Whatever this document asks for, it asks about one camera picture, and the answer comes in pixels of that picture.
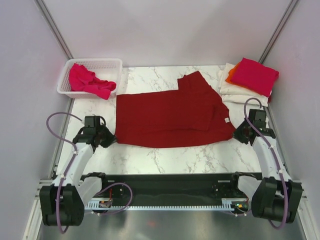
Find dark red t shirt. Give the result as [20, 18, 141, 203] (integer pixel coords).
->
[115, 71, 236, 148]

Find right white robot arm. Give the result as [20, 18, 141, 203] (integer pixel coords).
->
[229, 109, 303, 224]

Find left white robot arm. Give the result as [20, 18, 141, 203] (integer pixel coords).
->
[39, 115, 116, 228]

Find folded cream t shirt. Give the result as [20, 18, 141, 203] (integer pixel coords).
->
[218, 63, 269, 107]

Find folded orange t shirt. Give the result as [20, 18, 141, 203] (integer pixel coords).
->
[225, 62, 249, 89]

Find folded pink t shirt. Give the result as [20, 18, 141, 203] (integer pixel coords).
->
[232, 58, 280, 98]

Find white plastic basket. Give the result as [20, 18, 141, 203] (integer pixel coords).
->
[57, 58, 123, 100]

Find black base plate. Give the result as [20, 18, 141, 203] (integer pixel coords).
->
[81, 172, 247, 206]

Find white slotted cable duct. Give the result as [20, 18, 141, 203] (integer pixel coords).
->
[84, 198, 247, 211]

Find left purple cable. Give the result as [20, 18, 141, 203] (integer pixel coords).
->
[46, 111, 133, 235]

